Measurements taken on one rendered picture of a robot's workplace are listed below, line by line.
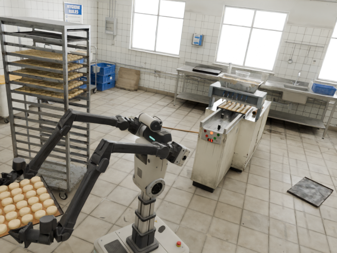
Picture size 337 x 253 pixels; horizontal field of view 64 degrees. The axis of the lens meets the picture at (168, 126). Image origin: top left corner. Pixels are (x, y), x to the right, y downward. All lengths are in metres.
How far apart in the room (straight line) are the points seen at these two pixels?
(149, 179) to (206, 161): 1.57
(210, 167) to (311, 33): 4.27
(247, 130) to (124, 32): 4.84
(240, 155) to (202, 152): 0.80
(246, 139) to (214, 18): 3.71
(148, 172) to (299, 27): 5.47
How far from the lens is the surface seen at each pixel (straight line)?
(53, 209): 1.55
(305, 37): 6.75
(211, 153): 3.29
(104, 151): 1.34
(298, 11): 6.73
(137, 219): 2.23
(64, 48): 2.61
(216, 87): 3.78
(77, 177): 3.37
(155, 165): 1.82
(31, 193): 1.70
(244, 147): 3.90
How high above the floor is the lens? 2.01
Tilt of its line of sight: 22 degrees down
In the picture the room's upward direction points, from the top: 7 degrees clockwise
